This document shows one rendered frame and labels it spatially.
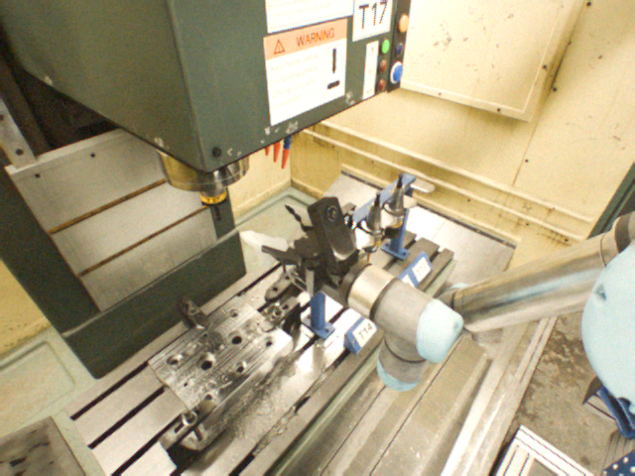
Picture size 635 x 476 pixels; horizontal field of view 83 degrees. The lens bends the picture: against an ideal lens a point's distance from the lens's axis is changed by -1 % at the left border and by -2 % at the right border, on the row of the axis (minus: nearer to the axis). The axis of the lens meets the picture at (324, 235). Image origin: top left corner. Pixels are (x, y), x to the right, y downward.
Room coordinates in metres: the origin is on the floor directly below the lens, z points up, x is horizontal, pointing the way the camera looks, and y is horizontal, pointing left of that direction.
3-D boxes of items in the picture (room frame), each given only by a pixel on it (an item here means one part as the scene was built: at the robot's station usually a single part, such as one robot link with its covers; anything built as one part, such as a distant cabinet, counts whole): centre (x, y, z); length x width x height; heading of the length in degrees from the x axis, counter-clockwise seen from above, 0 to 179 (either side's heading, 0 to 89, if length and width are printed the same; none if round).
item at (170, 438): (0.34, 0.29, 0.97); 0.13 x 0.03 x 0.15; 140
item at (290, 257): (0.42, 0.05, 1.44); 0.09 x 0.05 x 0.02; 75
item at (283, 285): (0.84, 0.10, 0.93); 0.26 x 0.05 x 0.06; 145
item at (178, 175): (0.61, 0.22, 1.54); 0.16 x 0.16 x 0.12
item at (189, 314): (0.64, 0.37, 0.97); 0.13 x 0.03 x 0.15; 50
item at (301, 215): (0.51, 0.04, 1.42); 0.09 x 0.03 x 0.06; 26
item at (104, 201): (0.89, 0.56, 1.16); 0.48 x 0.05 x 0.51; 140
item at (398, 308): (0.31, -0.13, 1.41); 0.11 x 0.08 x 0.09; 51
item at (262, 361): (0.53, 0.26, 0.97); 0.29 x 0.23 x 0.05; 140
